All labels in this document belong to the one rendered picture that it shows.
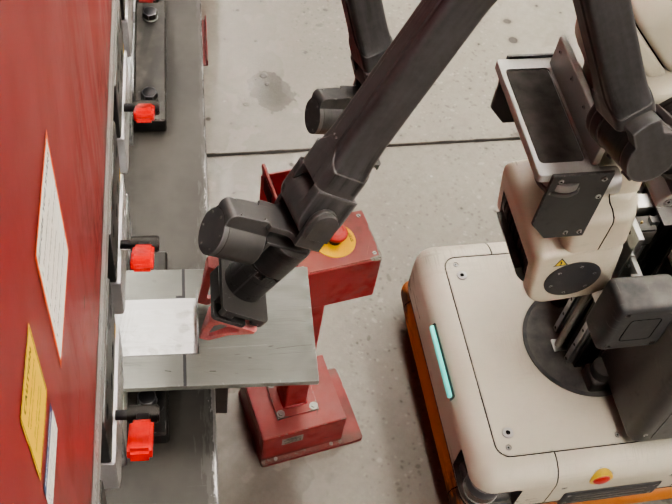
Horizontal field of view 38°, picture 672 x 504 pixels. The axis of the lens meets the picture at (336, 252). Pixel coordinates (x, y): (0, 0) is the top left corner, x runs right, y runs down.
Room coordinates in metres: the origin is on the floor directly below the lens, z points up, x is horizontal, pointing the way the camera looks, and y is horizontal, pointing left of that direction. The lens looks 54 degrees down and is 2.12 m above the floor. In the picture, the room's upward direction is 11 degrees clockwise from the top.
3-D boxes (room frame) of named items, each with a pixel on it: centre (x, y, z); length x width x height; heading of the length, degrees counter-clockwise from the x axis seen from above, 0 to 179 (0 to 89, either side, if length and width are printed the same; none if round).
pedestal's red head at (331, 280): (1.04, 0.04, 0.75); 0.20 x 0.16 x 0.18; 28
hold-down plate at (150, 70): (1.23, 0.38, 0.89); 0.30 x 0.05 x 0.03; 15
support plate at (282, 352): (0.67, 0.14, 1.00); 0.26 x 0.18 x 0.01; 105
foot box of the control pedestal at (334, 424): (1.05, 0.01, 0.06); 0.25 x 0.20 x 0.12; 118
